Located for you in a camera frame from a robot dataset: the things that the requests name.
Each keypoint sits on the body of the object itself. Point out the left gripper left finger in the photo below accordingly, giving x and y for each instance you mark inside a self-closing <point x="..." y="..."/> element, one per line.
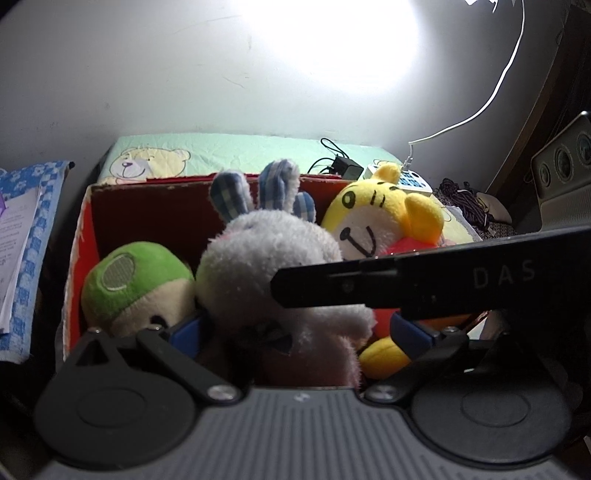
<point x="172" y="352"/>

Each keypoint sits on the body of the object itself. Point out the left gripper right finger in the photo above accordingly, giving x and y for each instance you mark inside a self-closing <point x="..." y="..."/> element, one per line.
<point x="421" y="342"/>

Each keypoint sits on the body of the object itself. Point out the yellow tiger plush toy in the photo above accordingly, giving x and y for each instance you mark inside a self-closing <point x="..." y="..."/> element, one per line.
<point x="375" y="217"/>

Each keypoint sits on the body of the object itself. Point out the green ball plush toy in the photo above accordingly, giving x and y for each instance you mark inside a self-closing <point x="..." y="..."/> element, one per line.
<point x="135" y="286"/>

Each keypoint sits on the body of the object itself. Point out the dark striped clothing pile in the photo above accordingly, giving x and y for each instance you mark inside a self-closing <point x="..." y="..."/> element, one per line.
<point x="483" y="211"/>

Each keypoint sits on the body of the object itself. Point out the black speaker device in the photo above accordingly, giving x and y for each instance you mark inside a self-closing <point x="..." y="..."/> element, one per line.
<point x="561" y="173"/>

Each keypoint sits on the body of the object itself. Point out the red cardboard box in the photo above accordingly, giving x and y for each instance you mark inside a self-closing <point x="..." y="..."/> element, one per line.
<point x="240" y="258"/>

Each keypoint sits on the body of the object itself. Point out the white blue power strip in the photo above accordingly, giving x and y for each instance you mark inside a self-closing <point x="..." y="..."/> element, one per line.
<point x="410" y="181"/>

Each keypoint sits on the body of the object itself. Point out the blue checkered cloth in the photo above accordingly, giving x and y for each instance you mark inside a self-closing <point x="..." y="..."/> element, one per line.
<point x="48" y="177"/>

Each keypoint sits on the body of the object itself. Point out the black power adapter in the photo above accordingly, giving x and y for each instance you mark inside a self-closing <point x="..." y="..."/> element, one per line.
<point x="346" y="168"/>

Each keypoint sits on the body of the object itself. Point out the printed paper sheets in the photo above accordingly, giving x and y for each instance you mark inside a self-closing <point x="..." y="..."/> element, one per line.
<point x="17" y="215"/>

